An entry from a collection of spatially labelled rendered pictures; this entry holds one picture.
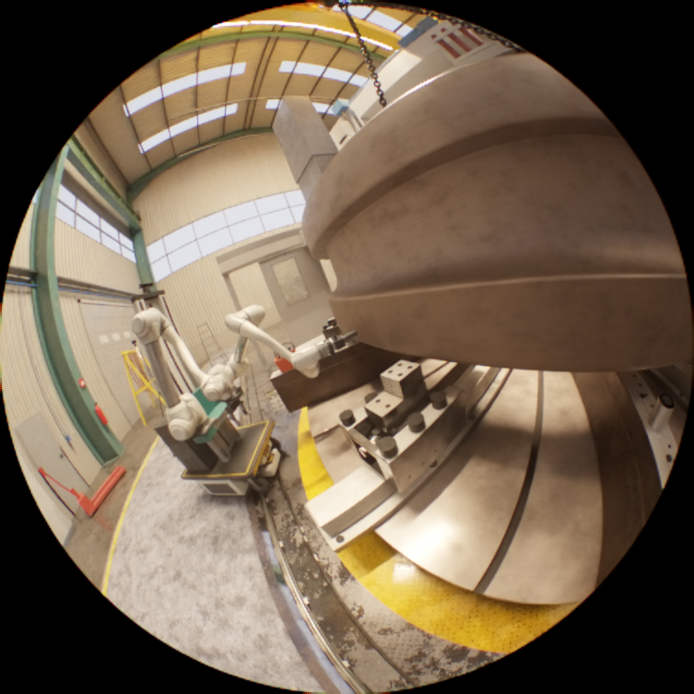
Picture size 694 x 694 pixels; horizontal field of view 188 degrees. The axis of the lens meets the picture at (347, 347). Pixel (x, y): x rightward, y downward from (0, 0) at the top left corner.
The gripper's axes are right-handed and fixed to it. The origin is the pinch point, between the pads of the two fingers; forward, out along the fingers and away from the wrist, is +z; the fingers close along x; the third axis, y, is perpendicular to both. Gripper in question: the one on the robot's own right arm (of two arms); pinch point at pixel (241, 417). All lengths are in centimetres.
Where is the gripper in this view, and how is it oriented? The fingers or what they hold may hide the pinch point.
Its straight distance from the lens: 149.7
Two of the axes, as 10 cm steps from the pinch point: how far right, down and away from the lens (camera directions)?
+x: 0.3, 3.2, -9.5
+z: 3.5, 8.8, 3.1
